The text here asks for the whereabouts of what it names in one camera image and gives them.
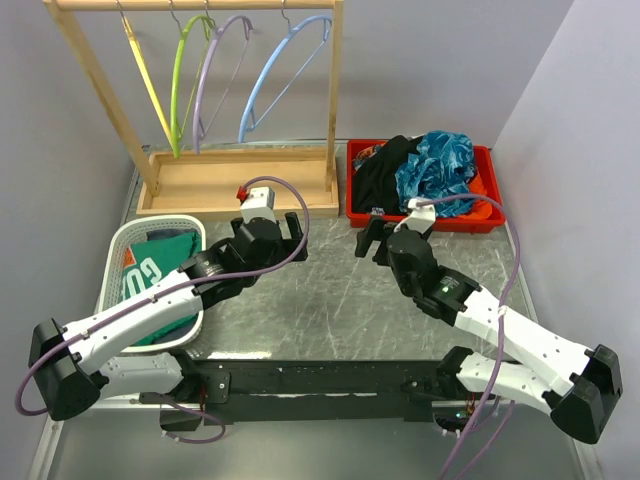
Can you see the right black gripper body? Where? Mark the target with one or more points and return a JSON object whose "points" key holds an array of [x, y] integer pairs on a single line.
{"points": [[406, 286]]}

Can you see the green hanger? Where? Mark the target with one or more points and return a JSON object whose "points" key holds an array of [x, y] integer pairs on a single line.
{"points": [[178, 125]]}

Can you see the red plastic bin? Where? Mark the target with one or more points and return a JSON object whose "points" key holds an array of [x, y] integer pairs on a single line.
{"points": [[465, 224]]}

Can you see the blue patterned shorts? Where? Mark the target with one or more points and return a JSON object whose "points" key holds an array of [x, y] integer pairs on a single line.
{"points": [[441, 164]]}

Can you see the black base frame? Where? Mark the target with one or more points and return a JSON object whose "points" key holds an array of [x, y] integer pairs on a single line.
{"points": [[296, 390]]}

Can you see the green shirt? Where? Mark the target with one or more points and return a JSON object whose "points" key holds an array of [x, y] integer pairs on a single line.
{"points": [[147, 262]]}

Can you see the white laundry basket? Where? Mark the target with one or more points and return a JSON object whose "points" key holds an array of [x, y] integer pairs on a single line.
{"points": [[135, 232]]}

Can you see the purple hanger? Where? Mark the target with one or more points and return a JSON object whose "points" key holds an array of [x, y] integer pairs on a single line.
{"points": [[200, 128]]}

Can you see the black garment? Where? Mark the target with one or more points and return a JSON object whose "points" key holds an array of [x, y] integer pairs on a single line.
{"points": [[374, 184]]}

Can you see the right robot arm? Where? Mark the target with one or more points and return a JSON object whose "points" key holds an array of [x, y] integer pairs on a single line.
{"points": [[576, 386]]}

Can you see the orange garment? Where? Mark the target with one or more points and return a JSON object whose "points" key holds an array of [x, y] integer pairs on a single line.
{"points": [[480, 209]]}

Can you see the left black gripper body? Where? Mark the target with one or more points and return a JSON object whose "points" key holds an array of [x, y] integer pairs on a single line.
{"points": [[285, 251]]}

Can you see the yellow hanger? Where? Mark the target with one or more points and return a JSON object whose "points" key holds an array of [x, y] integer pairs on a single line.
{"points": [[144, 73]]}

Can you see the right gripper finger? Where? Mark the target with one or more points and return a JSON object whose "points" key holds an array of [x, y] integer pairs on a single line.
{"points": [[374, 231], [381, 257]]}

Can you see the wooden clothes rack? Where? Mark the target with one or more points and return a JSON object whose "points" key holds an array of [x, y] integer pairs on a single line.
{"points": [[204, 184]]}

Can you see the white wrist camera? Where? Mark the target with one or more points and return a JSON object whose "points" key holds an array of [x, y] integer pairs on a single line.
{"points": [[256, 203], [422, 216]]}

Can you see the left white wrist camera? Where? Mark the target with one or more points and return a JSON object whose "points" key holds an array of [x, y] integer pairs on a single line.
{"points": [[256, 203]]}

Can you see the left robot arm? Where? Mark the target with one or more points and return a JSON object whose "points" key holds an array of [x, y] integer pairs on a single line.
{"points": [[66, 361]]}

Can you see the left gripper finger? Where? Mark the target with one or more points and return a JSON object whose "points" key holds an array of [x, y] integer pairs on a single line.
{"points": [[295, 239], [241, 237]]}

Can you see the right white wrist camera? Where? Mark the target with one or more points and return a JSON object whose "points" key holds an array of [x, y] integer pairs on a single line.
{"points": [[422, 216]]}

